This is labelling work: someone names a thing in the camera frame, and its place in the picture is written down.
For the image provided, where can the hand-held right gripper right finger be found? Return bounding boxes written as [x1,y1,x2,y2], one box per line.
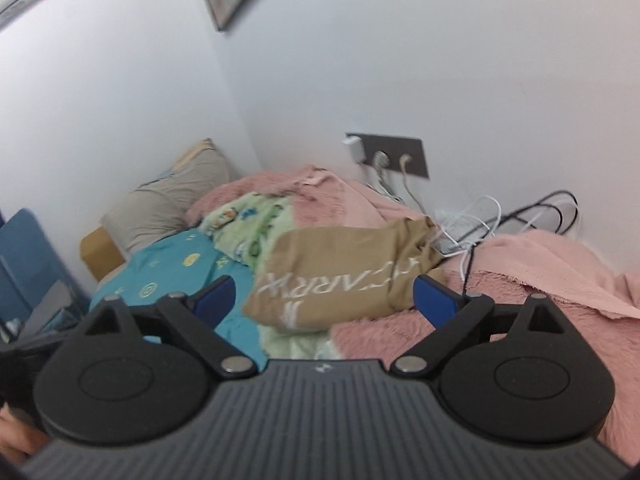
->
[389,274,569,380]

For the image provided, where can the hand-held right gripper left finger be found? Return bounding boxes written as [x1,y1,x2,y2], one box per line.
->
[79,274,258,380]

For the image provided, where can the tan printed shirt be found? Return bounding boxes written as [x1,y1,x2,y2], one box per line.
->
[242,216,446,333]

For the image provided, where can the person's left hand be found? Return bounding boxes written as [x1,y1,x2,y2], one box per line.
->
[0,404,51,467]

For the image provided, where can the teal smiley print bed sheet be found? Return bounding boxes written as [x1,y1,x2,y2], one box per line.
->
[89,230,268,368]

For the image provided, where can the grey folded cloth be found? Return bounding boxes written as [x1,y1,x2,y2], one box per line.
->
[22,280,76,336]

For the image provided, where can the green cartoon print blanket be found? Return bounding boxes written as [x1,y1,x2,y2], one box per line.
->
[200,192,346,361]

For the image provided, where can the pink fluffy blanket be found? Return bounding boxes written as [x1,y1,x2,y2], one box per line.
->
[185,165,640,471]

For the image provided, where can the grey pillow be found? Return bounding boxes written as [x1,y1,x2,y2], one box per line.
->
[101,149,241,256]

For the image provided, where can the mustard bed headboard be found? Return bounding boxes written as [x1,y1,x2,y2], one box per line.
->
[81,226,126,281]

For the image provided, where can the blue covered chair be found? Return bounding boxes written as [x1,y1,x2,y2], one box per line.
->
[0,208,91,341]

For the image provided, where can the yellow pillow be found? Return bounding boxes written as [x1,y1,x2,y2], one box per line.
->
[172,138,216,166]

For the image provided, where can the white cable bundle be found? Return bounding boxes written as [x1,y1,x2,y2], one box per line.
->
[430,195,576,261]

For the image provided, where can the grey wall socket panel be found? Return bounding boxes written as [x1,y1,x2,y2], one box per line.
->
[345,132,431,179]

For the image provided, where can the black cable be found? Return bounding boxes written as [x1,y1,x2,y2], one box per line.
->
[462,190,580,301]

